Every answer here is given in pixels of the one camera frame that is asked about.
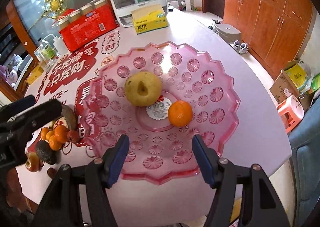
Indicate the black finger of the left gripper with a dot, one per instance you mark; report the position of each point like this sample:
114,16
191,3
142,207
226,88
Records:
33,119
11,110

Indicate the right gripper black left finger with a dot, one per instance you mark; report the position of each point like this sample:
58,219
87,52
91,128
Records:
60,205

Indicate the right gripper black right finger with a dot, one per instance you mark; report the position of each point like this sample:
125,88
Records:
260,204

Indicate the orange mandarin cluster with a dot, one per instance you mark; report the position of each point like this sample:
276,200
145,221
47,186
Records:
54,144
60,133
44,132

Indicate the small yellow-orange mandarin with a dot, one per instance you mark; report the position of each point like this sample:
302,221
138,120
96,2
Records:
49,135

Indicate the red apple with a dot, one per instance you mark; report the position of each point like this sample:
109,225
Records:
33,162

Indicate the dark green avocado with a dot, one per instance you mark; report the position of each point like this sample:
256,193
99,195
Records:
45,153

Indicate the yellow pear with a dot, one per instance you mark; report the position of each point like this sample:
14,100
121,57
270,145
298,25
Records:
143,89

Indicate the yellow flat box left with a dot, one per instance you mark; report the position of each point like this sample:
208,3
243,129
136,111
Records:
35,74

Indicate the clear plastic bottle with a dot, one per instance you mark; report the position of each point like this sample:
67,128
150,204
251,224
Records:
46,49

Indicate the printed pink tablecloth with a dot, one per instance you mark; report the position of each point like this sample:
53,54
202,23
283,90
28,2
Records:
259,138

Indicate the red drink pack box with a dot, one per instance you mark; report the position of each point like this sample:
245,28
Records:
81,26

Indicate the pink plastic stool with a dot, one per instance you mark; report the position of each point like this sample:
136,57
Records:
291,113

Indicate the pink plastic fruit bowl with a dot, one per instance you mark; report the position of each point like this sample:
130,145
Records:
165,111

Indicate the cardboard box with bags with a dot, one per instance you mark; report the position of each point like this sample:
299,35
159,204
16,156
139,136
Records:
298,79

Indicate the white countertop appliance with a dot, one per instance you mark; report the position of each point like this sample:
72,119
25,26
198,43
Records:
123,9

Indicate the yellow tissue box right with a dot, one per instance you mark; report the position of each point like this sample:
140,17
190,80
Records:
149,18

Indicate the orange wooden cabinets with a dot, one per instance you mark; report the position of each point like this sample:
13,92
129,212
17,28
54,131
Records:
275,31

